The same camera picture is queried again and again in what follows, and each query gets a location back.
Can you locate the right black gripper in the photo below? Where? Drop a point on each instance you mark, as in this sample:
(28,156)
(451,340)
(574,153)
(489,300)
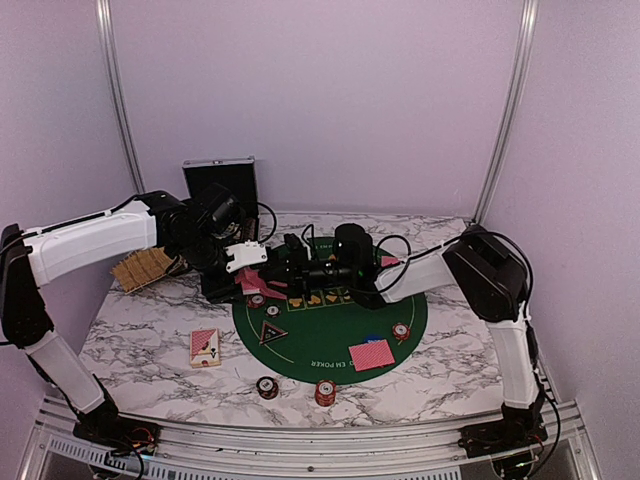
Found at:
(298,274)

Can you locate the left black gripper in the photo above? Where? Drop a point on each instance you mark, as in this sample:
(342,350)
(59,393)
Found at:
(222,290)

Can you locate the red card seat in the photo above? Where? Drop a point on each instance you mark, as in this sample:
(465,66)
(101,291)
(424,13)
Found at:
(388,261)
(371,355)
(272,292)

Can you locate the red playing card deck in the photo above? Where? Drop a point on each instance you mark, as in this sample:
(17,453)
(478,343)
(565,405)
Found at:
(249,281)

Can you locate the red chips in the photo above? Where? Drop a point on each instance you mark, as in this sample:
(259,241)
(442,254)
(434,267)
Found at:
(256,301)

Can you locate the black triangular all-in button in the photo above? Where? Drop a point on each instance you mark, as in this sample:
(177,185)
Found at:
(270,333)

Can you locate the red card top seat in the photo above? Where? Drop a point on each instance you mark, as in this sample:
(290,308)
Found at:
(388,261)

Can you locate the dark brown poker chip stack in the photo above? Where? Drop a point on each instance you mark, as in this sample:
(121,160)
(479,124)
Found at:
(267,387)

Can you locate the red card bottom seat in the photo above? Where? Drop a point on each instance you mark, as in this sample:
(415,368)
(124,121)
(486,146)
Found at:
(371,355)

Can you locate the red poker chip stack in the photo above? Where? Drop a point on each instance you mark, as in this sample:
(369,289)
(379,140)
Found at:
(325,393)

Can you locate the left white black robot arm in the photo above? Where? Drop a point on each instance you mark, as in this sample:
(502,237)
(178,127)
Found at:
(194,230)

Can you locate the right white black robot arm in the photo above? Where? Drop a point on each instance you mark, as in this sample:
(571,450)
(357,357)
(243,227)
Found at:
(491,271)

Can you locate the playing card box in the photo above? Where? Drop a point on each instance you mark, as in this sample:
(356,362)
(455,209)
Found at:
(204,348)

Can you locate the round green poker mat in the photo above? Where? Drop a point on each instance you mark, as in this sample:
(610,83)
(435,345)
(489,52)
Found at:
(322,328)

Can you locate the woven bamboo tray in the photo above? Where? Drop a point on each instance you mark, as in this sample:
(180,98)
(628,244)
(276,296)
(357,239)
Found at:
(141,268)

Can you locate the aluminium poker chip case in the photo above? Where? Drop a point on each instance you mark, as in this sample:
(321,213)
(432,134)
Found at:
(237,175)

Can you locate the blue round blind button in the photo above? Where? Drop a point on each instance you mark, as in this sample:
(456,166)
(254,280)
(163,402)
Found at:
(373,338)

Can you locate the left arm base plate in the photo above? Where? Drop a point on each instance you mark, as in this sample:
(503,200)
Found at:
(117,440)

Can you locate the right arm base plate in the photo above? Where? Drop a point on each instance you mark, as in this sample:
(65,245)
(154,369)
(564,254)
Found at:
(498,436)

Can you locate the left aluminium frame post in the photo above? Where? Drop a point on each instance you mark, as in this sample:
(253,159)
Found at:
(114,80)

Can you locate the aluminium frame post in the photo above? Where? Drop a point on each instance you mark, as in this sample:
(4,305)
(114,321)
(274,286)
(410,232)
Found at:
(114,80)
(516,87)

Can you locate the right aluminium frame post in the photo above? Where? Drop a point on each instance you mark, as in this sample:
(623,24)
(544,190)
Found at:
(516,87)

